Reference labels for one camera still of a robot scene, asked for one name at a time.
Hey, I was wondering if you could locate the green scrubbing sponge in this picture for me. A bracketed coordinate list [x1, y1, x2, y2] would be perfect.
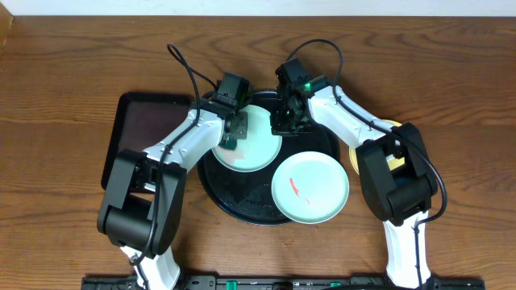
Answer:
[219, 136, 238, 151]

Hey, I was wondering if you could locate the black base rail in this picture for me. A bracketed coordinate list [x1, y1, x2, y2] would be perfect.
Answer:
[81, 275, 485, 290]

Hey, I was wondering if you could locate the round black tray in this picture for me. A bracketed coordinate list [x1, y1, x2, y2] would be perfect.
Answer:
[198, 91, 340, 226]

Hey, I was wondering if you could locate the light blue plate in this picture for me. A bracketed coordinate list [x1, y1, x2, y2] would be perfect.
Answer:
[212, 105, 282, 172]
[271, 151, 350, 224]

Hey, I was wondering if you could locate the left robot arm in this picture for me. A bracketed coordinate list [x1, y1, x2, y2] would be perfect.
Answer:
[97, 101, 248, 289]

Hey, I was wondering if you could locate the black rectangular tray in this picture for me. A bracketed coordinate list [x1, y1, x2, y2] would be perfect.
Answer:
[101, 91, 193, 189]

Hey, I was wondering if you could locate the yellow plate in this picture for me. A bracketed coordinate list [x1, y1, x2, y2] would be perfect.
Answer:
[348, 119, 406, 175]

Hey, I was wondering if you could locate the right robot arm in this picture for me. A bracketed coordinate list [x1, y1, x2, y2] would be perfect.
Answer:
[273, 76, 446, 289]

